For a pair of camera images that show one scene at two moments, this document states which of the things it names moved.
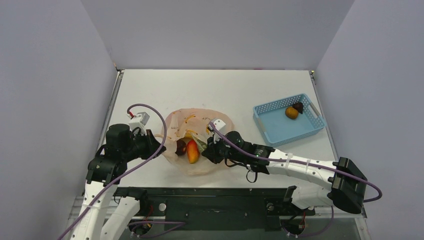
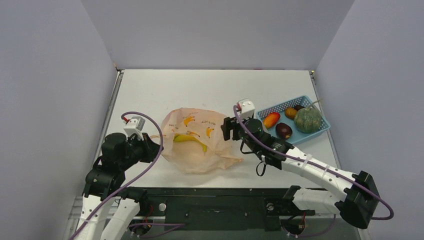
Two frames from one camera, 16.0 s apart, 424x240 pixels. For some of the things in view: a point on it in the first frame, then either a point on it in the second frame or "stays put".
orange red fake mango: x=192 y=151 -> x=271 y=119
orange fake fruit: x=291 y=113 stays put
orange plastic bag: x=195 y=121 stays put
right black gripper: x=215 y=149 -> x=234 y=127
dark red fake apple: x=181 y=147 -> x=283 y=131
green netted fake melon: x=201 y=145 -> x=307 y=120
